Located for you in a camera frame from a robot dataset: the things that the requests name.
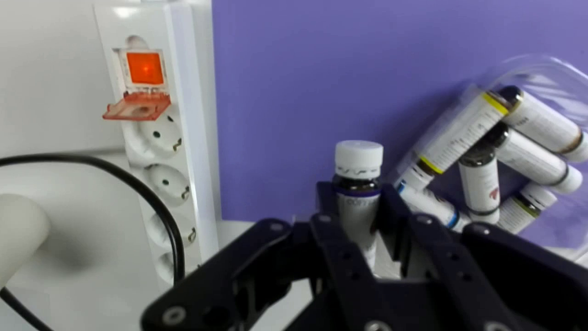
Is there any black power cable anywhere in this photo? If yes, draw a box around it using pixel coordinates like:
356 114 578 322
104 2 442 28
0 153 187 331

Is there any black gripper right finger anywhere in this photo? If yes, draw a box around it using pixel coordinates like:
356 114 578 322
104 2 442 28
374 184 588 331

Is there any white-capped small bottle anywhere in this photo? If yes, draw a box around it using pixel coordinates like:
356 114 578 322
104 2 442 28
330 138 385 278

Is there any white paper cup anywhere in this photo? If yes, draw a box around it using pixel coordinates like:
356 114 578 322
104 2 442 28
0 191 53 291

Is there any purple mat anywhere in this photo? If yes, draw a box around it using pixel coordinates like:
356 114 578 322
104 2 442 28
209 0 588 248

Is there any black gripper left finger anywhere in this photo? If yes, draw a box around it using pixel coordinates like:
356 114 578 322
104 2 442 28
139 180 394 331

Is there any small white-labelled bottle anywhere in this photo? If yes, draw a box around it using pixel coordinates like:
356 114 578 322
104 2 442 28
495 182 560 237
394 182 471 234
495 85 588 165
392 90 510 193
483 123 584 195
457 145 503 226

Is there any white power strip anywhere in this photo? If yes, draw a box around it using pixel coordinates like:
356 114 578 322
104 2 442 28
89 0 222 287

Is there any clear plastic container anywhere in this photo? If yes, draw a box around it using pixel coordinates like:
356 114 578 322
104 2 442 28
391 53 588 248

